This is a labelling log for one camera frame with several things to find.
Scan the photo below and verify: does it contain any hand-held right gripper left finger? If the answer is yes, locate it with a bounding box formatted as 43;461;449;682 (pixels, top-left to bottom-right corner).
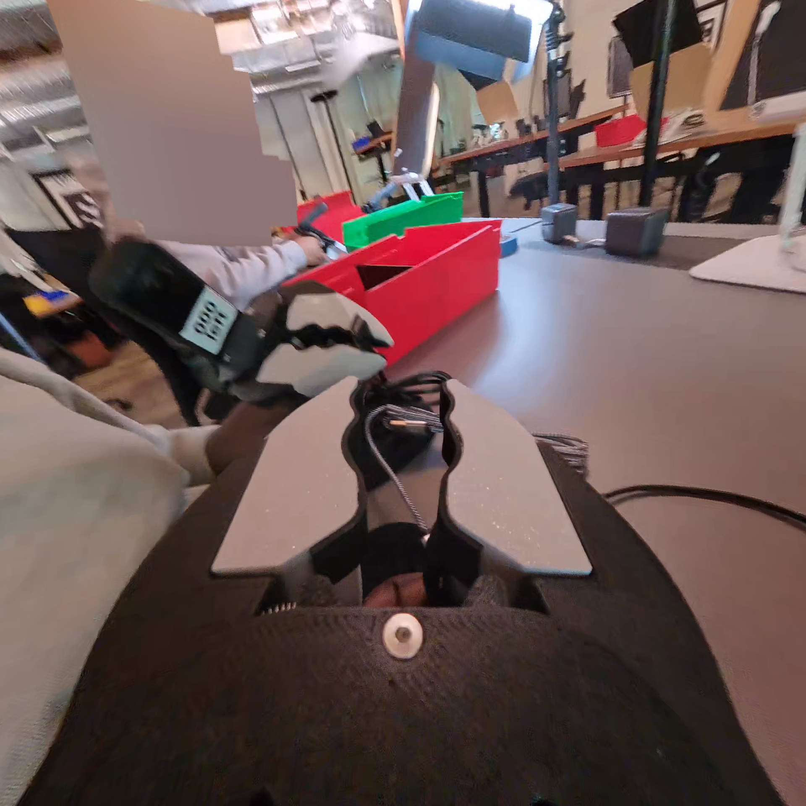
209;376;368;608

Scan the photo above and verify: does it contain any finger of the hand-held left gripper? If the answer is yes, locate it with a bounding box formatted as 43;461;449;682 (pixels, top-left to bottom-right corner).
255;342;388;401
286;295;394;352

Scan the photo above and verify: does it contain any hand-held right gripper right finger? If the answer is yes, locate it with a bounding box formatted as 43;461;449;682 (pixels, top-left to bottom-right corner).
423;378;593;608

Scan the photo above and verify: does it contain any braided usb-c cable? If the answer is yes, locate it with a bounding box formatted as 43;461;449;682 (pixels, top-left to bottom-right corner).
361;404;589;537

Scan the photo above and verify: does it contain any black usb-c cable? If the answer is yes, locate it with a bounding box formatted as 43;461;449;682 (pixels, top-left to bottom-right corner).
360;372;452;413

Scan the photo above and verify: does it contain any red plastic bin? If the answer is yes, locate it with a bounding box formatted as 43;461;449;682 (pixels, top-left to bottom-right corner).
279;220;501;367
296;191;366;250
595;117;669;149

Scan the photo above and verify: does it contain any person's right hand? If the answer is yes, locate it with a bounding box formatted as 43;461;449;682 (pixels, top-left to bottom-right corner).
364;574;429;609

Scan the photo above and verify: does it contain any black bin divider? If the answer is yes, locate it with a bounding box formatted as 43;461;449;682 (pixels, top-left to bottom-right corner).
355;265;416;293

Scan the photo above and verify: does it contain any black textured cushion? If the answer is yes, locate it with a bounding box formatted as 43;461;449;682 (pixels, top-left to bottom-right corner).
361;413;441;494

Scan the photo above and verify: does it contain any green plastic bin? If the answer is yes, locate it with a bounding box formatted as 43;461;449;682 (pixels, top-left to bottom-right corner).
341;193;464;252

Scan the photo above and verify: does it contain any black disc-topped pole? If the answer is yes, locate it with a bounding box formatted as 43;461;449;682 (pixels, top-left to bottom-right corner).
311;91;353;190
641;0;680;212

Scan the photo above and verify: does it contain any grey pole clamp block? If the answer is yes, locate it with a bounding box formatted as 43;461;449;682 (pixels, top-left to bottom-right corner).
604;208;669;258
540;204;579;246

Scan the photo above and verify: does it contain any black light stand pole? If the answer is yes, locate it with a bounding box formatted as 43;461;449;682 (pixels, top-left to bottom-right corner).
544;0;570;209

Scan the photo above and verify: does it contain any studio light panel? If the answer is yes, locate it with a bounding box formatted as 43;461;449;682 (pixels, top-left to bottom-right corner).
403;0;555;83

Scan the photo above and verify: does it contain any white board stand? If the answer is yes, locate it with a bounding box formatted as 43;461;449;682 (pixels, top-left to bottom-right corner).
689;95;806;294

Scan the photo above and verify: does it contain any wooden office desk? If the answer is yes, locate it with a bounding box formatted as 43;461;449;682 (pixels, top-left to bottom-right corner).
560;120;806;221

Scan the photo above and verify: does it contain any thin black cable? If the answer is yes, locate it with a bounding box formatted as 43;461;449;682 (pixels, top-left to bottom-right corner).
604;485;806;530

